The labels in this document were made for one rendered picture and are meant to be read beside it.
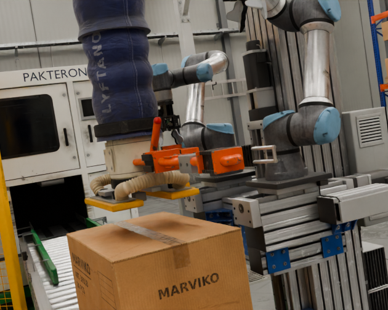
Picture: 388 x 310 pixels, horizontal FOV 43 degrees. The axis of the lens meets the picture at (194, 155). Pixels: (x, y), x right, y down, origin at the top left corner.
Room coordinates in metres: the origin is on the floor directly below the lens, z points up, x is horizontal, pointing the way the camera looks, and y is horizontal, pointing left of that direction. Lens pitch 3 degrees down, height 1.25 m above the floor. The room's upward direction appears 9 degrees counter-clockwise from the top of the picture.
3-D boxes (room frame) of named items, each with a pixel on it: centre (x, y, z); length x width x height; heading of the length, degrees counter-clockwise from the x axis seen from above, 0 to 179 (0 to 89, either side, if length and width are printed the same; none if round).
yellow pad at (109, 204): (1.58, 0.29, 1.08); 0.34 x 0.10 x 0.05; 26
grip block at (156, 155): (1.40, 0.09, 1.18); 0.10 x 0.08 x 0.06; 116
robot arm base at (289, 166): (1.72, -0.31, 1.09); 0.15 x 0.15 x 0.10
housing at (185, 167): (1.20, 0.00, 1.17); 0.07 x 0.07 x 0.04; 26
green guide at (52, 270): (3.27, 1.16, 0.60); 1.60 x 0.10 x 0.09; 22
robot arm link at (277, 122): (1.72, -0.32, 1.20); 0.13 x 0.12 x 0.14; 48
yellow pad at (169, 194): (1.66, 0.12, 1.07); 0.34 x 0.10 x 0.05; 26
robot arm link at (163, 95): (1.98, 0.09, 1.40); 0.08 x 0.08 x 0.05
